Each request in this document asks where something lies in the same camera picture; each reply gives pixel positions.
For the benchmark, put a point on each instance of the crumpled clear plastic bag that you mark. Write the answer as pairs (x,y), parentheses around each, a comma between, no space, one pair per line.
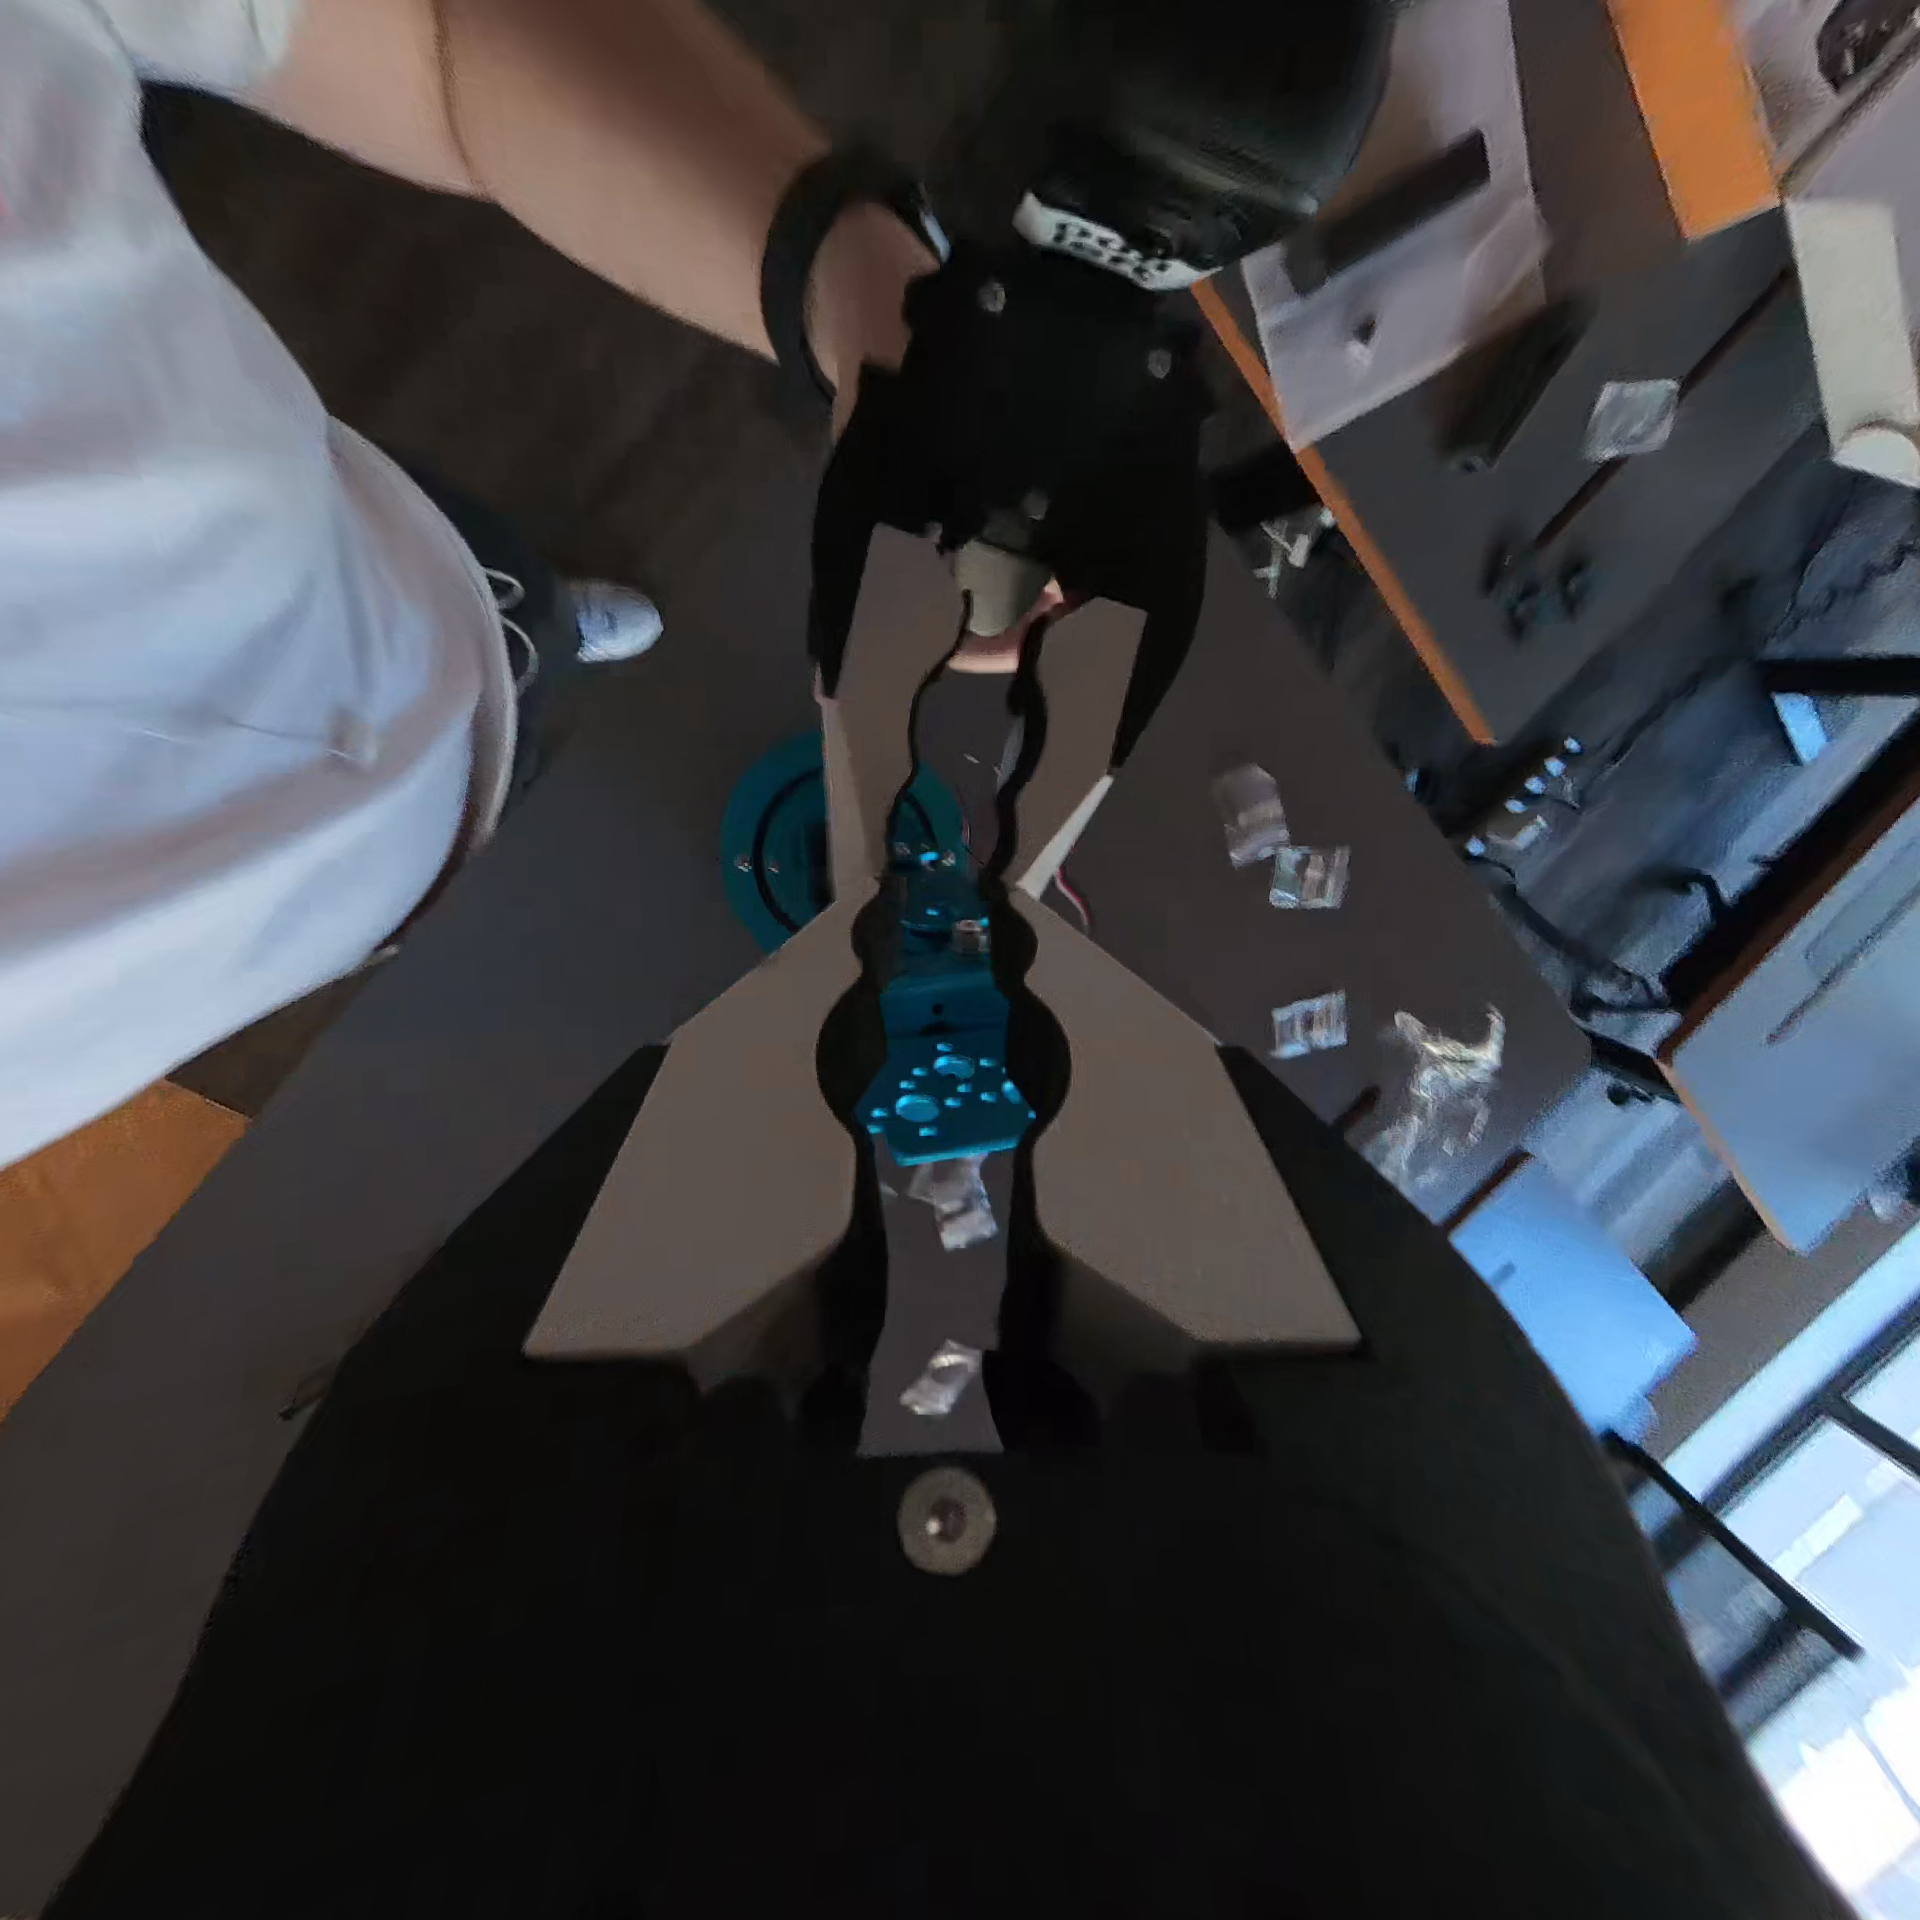
(1442,1095)

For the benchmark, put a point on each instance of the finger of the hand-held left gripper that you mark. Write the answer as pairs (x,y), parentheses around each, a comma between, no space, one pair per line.
(886,660)
(1088,690)

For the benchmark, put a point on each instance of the blue box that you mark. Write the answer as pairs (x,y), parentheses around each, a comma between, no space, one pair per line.
(1576,1289)

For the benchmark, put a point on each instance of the person's left forearm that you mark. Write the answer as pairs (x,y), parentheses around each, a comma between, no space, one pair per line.
(602,134)

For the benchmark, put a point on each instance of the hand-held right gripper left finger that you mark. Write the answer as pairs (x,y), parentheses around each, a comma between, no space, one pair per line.
(706,1200)

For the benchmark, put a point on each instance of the person's left hand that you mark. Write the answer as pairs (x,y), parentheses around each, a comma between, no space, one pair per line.
(869,301)

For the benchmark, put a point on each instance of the person in white shirt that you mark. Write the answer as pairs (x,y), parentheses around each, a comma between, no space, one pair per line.
(196,601)

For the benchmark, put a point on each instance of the grey desk with wooden edge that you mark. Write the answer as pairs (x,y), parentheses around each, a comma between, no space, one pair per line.
(1649,570)
(1172,930)
(1816,1035)

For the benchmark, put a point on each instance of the blue toy robot arm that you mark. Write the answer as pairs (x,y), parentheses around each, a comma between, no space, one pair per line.
(937,1095)

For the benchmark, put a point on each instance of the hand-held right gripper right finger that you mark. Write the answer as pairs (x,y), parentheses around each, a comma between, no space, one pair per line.
(1187,1214)

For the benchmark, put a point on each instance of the person's white shoe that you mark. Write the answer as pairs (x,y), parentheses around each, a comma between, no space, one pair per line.
(616,619)

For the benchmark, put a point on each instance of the black flat bar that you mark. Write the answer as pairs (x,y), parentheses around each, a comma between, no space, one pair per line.
(1395,210)

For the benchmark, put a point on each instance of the large paned window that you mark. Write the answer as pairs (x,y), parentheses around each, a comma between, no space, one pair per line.
(1832,1620)

